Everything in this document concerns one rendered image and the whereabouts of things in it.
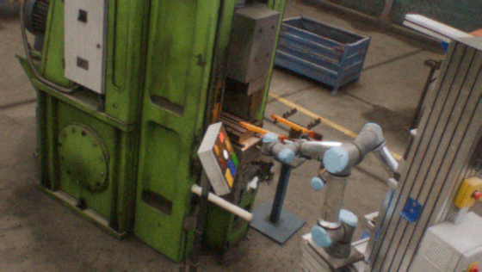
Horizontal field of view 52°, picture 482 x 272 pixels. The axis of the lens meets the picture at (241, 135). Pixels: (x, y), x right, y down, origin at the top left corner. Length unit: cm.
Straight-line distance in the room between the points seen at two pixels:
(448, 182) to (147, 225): 215
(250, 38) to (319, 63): 407
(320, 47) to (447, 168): 476
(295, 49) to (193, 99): 426
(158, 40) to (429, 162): 169
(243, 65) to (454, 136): 133
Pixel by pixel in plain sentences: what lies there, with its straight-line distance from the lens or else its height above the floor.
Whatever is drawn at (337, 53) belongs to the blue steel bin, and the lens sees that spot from 682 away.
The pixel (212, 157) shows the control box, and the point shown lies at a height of 116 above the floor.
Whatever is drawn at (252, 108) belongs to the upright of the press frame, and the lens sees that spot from 360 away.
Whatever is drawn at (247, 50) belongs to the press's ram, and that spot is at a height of 157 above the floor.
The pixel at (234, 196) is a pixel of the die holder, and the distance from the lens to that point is 344.
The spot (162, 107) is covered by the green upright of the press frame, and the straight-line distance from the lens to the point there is 316.
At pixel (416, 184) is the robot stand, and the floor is 135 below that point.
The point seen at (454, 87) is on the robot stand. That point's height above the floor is 185.
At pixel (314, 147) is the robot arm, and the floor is 131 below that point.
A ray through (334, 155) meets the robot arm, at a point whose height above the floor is 143.
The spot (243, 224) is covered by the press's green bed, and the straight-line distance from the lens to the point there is 385.
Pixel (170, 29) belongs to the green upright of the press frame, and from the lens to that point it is 304.
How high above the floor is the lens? 251
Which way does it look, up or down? 28 degrees down
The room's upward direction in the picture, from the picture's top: 10 degrees clockwise
